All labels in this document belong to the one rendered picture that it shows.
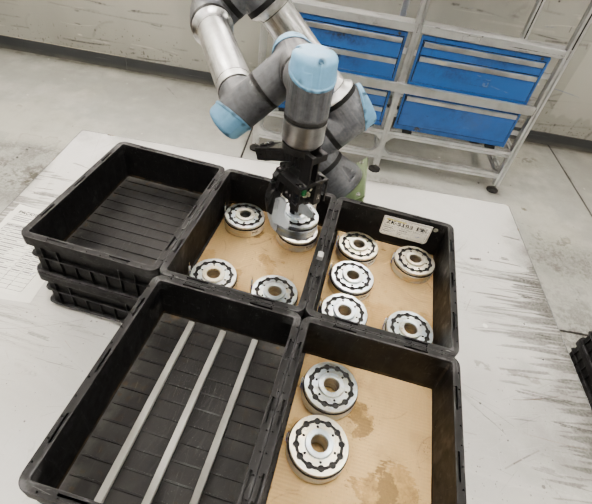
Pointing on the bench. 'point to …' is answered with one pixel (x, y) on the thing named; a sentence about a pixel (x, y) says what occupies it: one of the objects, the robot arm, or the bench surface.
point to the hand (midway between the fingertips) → (282, 219)
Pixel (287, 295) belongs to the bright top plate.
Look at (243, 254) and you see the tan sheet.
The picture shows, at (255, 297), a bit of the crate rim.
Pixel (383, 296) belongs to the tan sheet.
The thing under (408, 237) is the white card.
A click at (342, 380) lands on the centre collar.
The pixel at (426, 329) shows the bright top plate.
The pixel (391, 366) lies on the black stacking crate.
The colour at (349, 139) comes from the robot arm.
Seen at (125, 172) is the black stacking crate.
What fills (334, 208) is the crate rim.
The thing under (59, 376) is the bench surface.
